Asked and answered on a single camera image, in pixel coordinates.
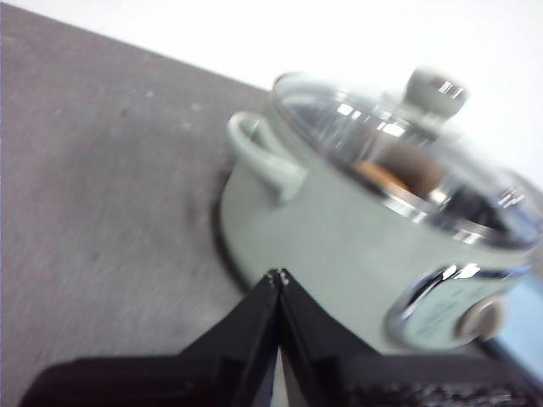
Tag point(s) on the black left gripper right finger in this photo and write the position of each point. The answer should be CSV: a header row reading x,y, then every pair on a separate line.
x,y
360,381

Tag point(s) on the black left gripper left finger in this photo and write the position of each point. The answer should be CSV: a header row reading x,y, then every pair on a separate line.
x,y
169,381

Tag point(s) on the orange-brown potato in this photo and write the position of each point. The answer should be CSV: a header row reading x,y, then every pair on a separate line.
x,y
407,169

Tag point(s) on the glass lid with green knob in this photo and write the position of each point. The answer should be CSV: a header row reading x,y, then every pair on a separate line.
x,y
432,95

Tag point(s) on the pale green electric steamer pot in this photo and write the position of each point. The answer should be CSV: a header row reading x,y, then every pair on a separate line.
x,y
322,237

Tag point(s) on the blue round plate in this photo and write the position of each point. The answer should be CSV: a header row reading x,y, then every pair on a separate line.
x,y
524,322

